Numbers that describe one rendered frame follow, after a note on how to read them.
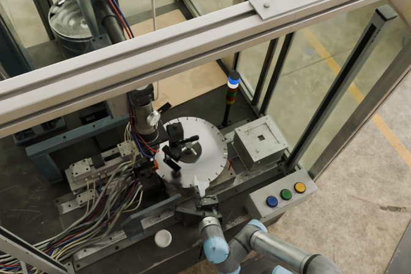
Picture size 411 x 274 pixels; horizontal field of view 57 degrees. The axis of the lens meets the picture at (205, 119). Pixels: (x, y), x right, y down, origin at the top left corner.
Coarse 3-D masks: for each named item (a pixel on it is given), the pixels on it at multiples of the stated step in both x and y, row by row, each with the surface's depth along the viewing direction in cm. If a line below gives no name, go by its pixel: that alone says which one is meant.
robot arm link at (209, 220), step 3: (204, 219) 134; (207, 219) 133; (210, 219) 133; (213, 219) 133; (216, 219) 134; (201, 222) 134; (204, 222) 132; (207, 222) 132; (210, 222) 132; (213, 222) 132; (216, 222) 132; (219, 222) 135; (201, 225) 133; (204, 225) 131; (219, 225) 132; (201, 228) 132
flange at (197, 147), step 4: (184, 144) 162; (196, 144) 162; (200, 144) 162; (196, 148) 161; (200, 148) 161; (184, 152) 160; (188, 152) 158; (192, 152) 159; (196, 152) 160; (200, 152) 160; (180, 156) 159; (184, 156) 159; (188, 156) 159; (192, 156) 159; (196, 156) 159; (200, 156) 160; (184, 160) 158; (188, 160) 158; (192, 160) 158
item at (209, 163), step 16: (192, 128) 167; (208, 128) 167; (160, 144) 162; (208, 144) 164; (224, 144) 164; (160, 160) 159; (208, 160) 160; (224, 160) 160; (160, 176) 155; (176, 176) 156; (192, 176) 156; (208, 176) 156
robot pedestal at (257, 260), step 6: (252, 258) 232; (258, 258) 232; (264, 258) 161; (240, 264) 230; (246, 264) 230; (252, 264) 160; (258, 264) 160; (264, 264) 160; (270, 264) 160; (276, 264) 160; (240, 270) 158; (246, 270) 158; (252, 270) 158; (258, 270) 159
